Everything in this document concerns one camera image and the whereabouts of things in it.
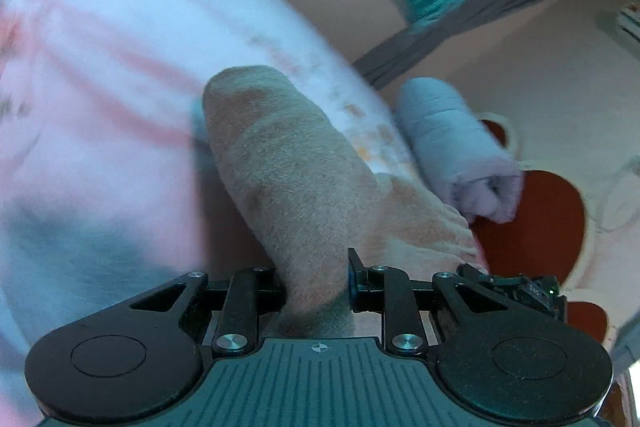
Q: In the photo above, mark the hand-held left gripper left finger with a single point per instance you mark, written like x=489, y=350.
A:
x=265, y=291

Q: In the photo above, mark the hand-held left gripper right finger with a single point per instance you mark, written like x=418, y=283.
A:
x=356, y=287

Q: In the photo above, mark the beige towel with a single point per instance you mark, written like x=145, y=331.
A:
x=300, y=187

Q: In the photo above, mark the red and cream floor mat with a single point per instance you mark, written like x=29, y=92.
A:
x=540, y=217

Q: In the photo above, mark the rolled white towel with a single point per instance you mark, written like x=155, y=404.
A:
x=450, y=147

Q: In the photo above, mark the pink floral bed sheet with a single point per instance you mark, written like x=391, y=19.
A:
x=100, y=82

